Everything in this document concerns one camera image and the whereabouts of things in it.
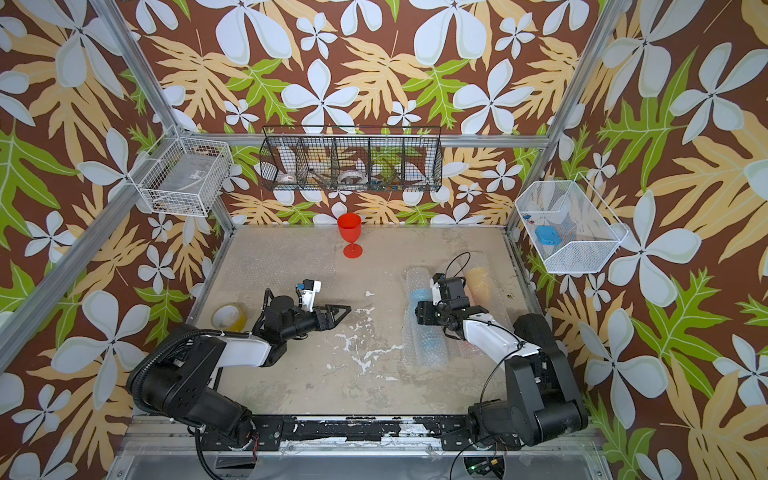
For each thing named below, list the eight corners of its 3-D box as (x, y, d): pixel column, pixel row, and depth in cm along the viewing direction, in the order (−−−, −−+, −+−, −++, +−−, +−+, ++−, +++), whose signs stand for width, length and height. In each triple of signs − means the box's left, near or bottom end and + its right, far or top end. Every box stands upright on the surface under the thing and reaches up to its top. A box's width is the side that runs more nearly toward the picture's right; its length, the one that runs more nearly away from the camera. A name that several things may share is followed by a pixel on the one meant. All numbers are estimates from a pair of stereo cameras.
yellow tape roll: (214, 331, 94) (207, 325, 91) (221, 311, 99) (215, 304, 95) (244, 331, 94) (238, 325, 91) (250, 311, 99) (245, 304, 95)
